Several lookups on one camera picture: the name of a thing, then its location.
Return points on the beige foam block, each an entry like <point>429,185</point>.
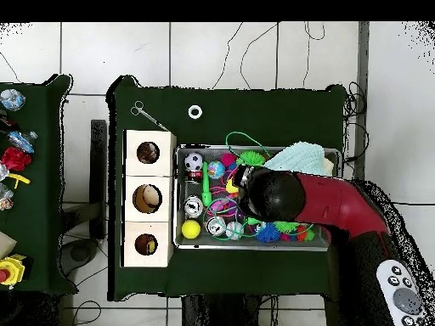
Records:
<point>5,242</point>

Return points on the yellow duck plush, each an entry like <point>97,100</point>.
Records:
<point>151,245</point>

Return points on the mint green knitted cloth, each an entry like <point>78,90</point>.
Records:
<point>295,159</point>

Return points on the clear plastic packet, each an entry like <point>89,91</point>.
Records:
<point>5,197</point>

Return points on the yellow plastic toy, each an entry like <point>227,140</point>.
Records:
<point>18,179</point>

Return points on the white toy baseball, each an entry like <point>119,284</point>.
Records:
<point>234,231</point>

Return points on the silver soda can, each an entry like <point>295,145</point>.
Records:
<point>193,207</point>

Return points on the black white toy soccer ball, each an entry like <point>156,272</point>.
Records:
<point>193,162</point>

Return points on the green spiky ball with eyes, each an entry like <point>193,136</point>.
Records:
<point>251,158</point>

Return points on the yellow emergency stop button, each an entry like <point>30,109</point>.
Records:
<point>10,270</point>

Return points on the crushed bottle with blue label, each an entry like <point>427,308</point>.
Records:
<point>22,141</point>

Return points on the green spiky rubber ball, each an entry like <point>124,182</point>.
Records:
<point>286,225</point>

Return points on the yellow ball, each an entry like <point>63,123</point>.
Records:
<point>190,229</point>

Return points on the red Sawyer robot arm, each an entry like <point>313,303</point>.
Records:
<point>333,203</point>

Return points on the wooden box with three holes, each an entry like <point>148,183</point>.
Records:
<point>166,203</point>

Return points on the colourful globe ball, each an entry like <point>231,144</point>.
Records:
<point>216,169</point>

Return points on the red cloth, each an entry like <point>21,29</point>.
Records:
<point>15,159</point>

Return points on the blue spiky ball with eyes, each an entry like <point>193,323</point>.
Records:
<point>268,233</point>

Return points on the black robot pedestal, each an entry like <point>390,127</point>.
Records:
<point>221,312</point>

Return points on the metal scissors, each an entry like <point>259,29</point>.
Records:
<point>146,113</point>

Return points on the crushed clear plastic bottle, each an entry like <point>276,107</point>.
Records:
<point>12,99</point>

